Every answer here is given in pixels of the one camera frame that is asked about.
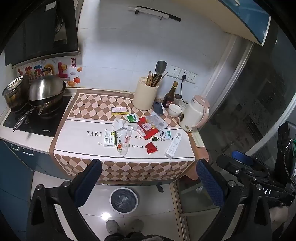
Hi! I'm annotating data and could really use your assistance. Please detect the checkered table mat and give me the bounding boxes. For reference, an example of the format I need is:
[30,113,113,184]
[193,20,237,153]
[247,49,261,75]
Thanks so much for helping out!
[49,93,197,181]

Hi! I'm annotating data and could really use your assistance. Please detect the colourful wall stickers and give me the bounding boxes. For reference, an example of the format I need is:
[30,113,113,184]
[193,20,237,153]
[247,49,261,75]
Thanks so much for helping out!
[17,58,84,87]

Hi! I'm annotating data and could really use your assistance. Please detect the black plug cable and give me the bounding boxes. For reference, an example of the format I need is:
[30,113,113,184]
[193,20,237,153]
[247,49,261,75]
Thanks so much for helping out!
[180,74,189,105]

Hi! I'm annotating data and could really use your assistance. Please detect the grey spatula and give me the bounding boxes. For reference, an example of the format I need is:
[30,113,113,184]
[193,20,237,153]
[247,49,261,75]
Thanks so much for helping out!
[155,61,167,77]

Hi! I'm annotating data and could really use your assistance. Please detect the small red packet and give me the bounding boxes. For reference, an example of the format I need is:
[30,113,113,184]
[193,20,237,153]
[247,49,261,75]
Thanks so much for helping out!
[144,142,159,154]

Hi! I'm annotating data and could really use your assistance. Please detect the crumpled white tissue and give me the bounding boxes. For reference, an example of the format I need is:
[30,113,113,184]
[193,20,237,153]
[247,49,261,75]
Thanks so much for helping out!
[112,118,132,131]

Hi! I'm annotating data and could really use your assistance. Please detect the bundle of chopsticks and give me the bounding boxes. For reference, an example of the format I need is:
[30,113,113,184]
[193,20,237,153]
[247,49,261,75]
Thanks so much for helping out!
[145,71,168,88]

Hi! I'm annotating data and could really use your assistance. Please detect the long cabinet handle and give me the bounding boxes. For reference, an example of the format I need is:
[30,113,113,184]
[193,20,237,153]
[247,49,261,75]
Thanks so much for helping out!
[128,6,182,22]

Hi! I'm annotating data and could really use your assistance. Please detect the cream utensil holder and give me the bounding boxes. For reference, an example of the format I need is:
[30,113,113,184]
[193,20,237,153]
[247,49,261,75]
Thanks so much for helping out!
[132,79,160,111]

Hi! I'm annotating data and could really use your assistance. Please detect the large red packet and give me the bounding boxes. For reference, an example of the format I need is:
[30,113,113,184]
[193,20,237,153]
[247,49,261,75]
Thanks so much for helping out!
[136,116,160,139]

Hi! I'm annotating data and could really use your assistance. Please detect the clear snack wrapper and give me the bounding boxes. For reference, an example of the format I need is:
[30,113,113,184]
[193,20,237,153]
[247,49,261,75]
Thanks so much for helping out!
[116,128,137,157]

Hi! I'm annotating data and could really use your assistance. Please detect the long white box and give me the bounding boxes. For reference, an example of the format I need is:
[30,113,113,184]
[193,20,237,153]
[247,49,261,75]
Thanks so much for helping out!
[165,132,183,159]

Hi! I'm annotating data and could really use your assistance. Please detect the blue upper cabinet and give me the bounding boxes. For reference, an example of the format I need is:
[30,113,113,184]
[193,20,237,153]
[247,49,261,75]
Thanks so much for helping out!
[217,0,271,46]

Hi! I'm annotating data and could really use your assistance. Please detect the blue cabinet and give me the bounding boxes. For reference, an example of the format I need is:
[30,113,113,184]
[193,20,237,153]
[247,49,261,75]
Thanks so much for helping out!
[217,0,271,46]
[0,139,72,234]

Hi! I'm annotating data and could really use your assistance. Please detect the glass sliding door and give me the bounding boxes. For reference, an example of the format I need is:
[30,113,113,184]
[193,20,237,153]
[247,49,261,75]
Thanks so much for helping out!
[176,30,296,232]

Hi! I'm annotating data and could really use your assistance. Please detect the yellow green box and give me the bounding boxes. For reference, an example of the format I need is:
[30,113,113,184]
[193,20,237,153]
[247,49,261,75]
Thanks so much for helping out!
[110,107,130,115]

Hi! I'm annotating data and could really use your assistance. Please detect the steel wok with lid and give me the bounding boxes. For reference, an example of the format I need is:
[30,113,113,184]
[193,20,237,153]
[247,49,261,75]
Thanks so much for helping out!
[13,87,67,132]

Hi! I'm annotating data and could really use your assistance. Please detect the dark sauce bottle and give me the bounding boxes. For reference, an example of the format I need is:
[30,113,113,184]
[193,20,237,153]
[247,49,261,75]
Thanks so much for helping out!
[163,81,178,109]

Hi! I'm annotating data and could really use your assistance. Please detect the white ceramic bowl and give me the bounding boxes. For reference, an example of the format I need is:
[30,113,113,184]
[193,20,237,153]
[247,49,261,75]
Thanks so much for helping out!
[168,104,182,117]

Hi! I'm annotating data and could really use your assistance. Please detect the white pink electric kettle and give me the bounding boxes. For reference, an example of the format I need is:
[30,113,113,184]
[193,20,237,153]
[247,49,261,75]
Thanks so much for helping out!
[178,95,210,133]

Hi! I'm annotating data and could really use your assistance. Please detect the black range hood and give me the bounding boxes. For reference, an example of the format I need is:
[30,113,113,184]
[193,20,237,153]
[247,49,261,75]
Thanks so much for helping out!
[5,0,80,66]

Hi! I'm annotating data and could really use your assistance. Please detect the striped bowl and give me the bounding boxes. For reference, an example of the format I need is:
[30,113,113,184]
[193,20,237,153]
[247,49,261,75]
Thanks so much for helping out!
[6,77,24,91]

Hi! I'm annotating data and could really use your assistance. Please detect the white medicine box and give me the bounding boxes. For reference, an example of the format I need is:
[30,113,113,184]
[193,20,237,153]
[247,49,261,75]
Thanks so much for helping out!
[103,130,117,147]

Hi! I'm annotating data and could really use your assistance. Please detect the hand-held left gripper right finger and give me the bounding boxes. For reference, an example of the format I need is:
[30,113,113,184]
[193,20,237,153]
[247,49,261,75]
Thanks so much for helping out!
[196,159,272,241]

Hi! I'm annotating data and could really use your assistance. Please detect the white green sachet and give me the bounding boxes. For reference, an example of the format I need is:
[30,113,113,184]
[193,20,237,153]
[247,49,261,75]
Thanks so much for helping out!
[159,130,173,141]

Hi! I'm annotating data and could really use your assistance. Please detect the blue lower cabinet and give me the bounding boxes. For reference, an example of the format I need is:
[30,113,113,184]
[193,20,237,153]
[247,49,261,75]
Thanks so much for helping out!
[0,139,72,234]

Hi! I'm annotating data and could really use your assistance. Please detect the clear plastic bag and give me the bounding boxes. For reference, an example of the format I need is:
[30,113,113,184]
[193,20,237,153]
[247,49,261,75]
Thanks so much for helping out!
[146,111,169,130]

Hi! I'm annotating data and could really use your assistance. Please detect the steel pot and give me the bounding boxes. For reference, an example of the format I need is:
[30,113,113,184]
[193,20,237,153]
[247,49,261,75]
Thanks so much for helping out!
[2,75,30,109]

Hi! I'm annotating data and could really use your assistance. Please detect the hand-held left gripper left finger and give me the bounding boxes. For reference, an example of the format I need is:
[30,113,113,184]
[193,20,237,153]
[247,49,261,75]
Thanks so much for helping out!
[26,159,102,241]

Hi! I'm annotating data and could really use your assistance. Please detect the person's left grey shoe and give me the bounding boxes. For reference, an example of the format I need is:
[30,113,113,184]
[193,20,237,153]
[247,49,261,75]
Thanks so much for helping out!
[106,220,121,234]

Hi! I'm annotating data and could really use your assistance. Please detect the person's right grey shoe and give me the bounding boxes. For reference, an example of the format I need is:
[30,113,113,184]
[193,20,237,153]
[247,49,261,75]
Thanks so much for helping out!
[129,219,144,233]

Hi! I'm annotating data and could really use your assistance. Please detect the steel wok lid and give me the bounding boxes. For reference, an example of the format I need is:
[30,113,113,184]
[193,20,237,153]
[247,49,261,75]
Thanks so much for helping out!
[28,75,66,101]

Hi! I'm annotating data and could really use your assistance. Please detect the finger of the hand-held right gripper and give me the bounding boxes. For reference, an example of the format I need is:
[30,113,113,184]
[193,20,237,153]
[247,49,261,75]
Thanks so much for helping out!
[232,150,270,173]
[216,154,258,184]

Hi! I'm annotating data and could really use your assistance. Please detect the person's right forearm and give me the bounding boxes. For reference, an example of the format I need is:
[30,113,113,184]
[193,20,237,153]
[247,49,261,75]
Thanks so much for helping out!
[270,205,289,229]

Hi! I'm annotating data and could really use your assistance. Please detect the round white trash bin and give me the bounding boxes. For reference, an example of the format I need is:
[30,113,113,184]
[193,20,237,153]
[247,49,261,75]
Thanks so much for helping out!
[109,188,139,214]

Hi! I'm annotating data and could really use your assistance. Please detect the person's grey shoe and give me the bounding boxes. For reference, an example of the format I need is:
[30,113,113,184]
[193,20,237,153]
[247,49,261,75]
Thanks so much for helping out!
[106,220,121,234]
[129,219,144,233]

